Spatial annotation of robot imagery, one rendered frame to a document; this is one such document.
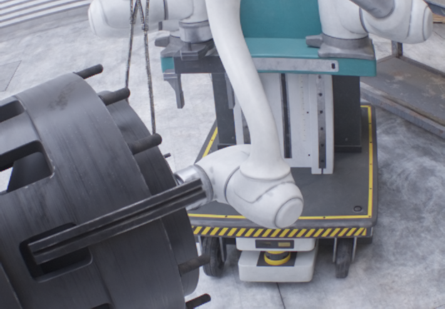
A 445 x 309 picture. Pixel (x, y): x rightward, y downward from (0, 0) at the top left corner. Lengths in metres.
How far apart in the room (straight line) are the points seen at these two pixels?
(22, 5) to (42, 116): 5.58
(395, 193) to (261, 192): 1.47
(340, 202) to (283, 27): 0.60
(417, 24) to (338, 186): 0.77
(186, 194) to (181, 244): 0.11
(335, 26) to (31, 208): 1.15
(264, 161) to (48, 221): 0.55
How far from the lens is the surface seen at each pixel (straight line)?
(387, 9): 1.49
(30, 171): 0.94
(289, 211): 1.20
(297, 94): 2.05
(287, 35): 1.89
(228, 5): 1.23
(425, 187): 2.66
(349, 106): 2.18
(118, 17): 1.44
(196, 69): 1.54
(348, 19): 1.67
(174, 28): 1.77
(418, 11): 1.57
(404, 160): 2.86
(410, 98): 2.99
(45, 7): 6.38
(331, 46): 1.73
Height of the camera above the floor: 1.43
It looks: 27 degrees down
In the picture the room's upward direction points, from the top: 6 degrees counter-clockwise
